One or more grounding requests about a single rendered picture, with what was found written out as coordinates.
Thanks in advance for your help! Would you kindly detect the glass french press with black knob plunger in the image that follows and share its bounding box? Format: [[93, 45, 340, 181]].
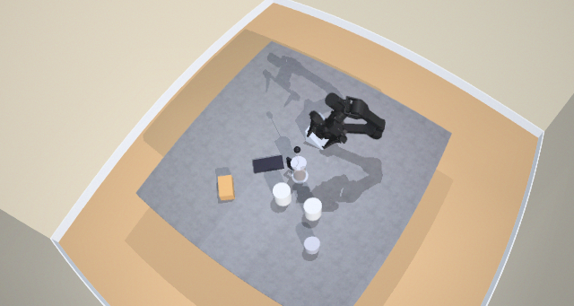
[[286, 146, 309, 184]]

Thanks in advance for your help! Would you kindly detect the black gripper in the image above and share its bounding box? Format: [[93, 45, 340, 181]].
[[307, 110, 347, 149]]

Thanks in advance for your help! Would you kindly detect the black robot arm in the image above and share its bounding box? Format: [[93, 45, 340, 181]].
[[313, 93, 386, 140]]

